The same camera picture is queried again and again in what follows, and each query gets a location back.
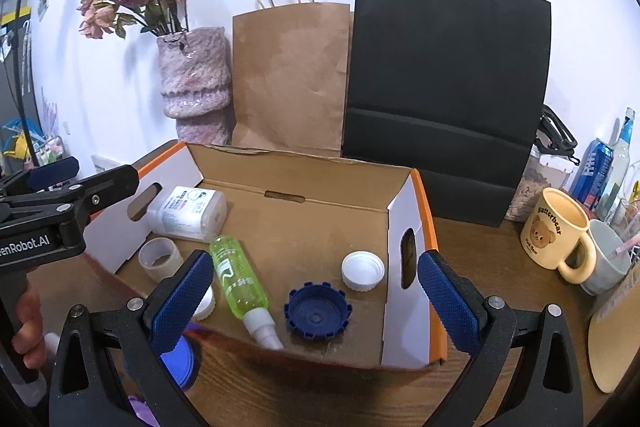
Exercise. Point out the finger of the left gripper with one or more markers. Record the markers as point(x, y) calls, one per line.
point(92, 195)
point(40, 178)

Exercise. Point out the left hand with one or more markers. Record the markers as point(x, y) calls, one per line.
point(28, 340)

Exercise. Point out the blue ribbed cap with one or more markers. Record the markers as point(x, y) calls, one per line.
point(317, 312)

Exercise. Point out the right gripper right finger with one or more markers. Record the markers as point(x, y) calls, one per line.
point(545, 387)

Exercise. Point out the white round cap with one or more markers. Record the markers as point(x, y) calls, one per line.
point(206, 305)

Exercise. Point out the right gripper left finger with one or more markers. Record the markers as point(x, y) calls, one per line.
point(85, 387)

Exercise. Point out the yellow bear mug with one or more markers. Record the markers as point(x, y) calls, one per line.
point(556, 236)

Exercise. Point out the orange cardboard box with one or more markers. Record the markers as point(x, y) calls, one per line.
point(297, 217)

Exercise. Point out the clear glass bottle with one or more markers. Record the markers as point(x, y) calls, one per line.
point(618, 168)

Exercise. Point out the blue soda can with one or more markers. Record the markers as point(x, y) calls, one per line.
point(593, 169)

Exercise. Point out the grey ceramic cup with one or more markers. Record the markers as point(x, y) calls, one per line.
point(610, 268)

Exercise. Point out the brown paper bag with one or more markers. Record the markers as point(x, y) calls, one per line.
point(290, 76)

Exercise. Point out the white screw cap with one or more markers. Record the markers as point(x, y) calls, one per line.
point(362, 271)

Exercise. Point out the jar of grains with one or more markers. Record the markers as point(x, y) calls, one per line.
point(541, 171)

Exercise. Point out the green spray bottle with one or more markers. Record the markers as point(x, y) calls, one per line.
point(243, 292)

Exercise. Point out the pink textured vase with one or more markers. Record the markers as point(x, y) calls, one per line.
point(195, 84)

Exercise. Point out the clear tape roll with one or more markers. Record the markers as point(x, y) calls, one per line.
point(160, 258)

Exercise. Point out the white square plastic jar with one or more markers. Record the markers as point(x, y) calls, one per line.
point(193, 213)

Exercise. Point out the round wooden coaster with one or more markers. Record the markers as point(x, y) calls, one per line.
point(613, 334)

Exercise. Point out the purple toy gear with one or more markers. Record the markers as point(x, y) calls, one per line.
point(143, 412)

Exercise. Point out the black paper bag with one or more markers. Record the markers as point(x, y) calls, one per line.
point(453, 89)

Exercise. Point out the blue round lid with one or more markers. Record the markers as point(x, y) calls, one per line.
point(181, 363)

